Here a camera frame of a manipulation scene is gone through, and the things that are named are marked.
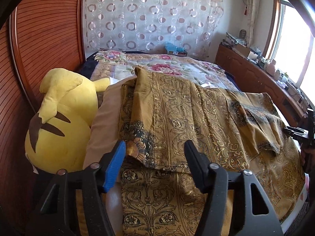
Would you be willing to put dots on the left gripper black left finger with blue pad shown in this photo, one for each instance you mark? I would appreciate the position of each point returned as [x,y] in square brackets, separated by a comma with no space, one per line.
[57,211]

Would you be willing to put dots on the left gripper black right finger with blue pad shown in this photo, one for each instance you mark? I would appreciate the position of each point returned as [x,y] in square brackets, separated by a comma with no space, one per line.
[252,214]

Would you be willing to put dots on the golden brown patterned cloth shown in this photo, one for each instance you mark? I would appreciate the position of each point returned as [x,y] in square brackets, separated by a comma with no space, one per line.
[236,130]

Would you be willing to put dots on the yellow plush toy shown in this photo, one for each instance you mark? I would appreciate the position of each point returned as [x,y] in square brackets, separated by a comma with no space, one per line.
[59,132]

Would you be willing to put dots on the brown wooden sideboard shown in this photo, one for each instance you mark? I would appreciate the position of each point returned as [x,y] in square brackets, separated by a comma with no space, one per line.
[250,78]

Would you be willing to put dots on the beige folded cloth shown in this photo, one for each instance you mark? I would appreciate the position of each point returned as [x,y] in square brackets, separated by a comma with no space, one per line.
[105,127]

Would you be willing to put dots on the cardboard box on sideboard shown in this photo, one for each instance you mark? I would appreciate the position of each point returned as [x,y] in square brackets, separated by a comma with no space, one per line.
[241,50]

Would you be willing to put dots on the stack of papers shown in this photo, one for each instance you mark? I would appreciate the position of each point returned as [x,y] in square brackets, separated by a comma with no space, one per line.
[232,40]

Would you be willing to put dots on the blue item in box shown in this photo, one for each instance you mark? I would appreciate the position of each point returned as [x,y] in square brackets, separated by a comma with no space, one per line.
[172,49]

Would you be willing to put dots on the floral quilt on bed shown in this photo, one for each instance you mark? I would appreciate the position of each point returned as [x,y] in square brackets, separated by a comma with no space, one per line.
[121,65]

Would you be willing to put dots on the white curtain with circles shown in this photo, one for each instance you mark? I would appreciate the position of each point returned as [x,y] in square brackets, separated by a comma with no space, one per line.
[147,25]

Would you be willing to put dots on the brown wooden wardrobe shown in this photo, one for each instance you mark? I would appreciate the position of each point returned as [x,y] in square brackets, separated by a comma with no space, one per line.
[36,36]

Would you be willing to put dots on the window with brown frame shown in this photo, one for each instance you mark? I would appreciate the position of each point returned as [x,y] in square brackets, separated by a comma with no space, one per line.
[291,46]

